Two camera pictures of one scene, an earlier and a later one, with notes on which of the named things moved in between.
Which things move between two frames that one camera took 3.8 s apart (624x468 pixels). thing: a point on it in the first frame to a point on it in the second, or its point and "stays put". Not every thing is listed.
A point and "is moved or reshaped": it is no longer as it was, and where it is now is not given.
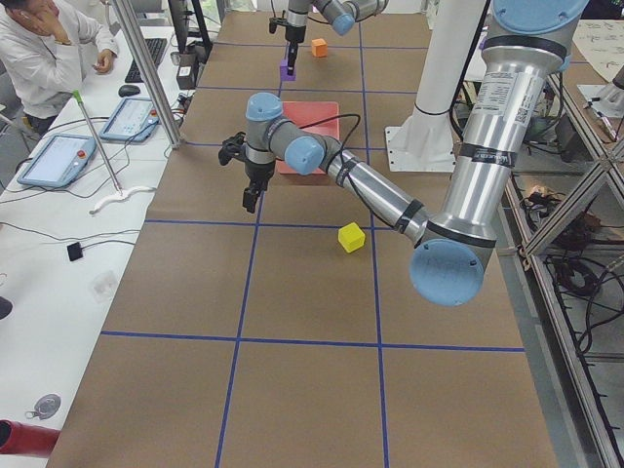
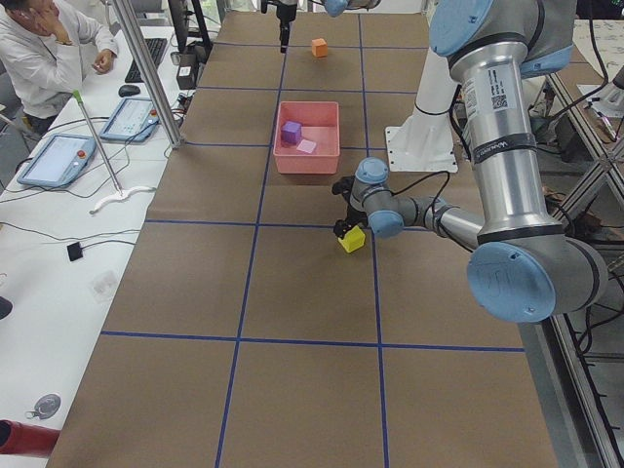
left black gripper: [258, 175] to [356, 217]
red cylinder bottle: [20, 438] stays put
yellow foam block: [351, 236] stays put
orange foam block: [319, 48] stays put
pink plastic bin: [304, 113] stays put
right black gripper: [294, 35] to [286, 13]
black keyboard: [155, 48] stays put
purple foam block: [284, 76] is moved or reshaped
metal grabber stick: [78, 96] stays put
